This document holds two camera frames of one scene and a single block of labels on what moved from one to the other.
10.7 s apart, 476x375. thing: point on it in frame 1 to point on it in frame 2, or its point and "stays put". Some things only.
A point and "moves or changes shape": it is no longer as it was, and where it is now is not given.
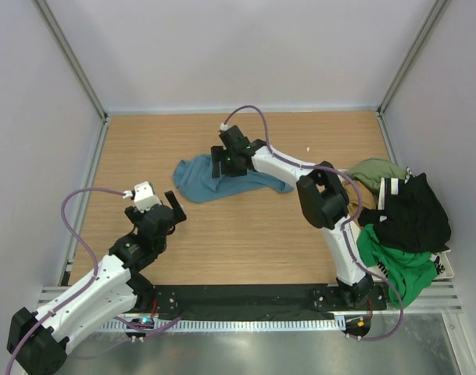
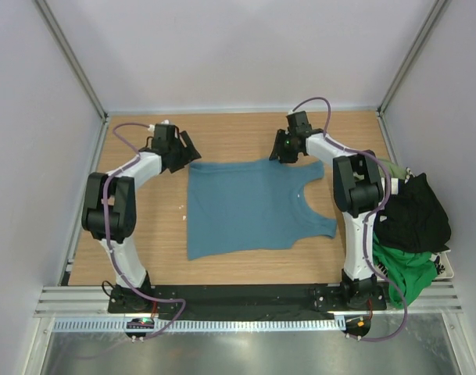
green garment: x=408 y=272 stays put
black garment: x=410 y=217 stays put
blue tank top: x=193 y=180 moves or changes shape
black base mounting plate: x=174 y=301 stays put
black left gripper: x=178 y=216 to x=188 y=153
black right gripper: x=217 y=155 to x=277 y=148
